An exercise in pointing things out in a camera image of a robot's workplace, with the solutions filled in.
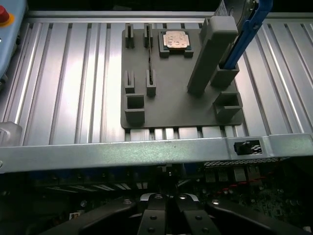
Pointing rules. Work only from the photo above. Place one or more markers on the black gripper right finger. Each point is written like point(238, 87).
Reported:
point(190, 220)

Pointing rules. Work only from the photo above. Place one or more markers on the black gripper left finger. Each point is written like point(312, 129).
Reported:
point(154, 220)

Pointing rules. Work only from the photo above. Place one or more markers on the black open PC case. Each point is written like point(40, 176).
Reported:
point(122, 151)

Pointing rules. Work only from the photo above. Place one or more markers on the grey plastic parts rack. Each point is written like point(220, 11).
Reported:
point(176, 98)

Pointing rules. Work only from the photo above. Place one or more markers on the silver CPU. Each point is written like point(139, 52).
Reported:
point(176, 40)

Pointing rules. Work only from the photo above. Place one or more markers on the silver hard disk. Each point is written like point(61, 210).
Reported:
point(227, 7)

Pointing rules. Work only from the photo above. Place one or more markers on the emergency stop box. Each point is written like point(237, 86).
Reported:
point(14, 49)

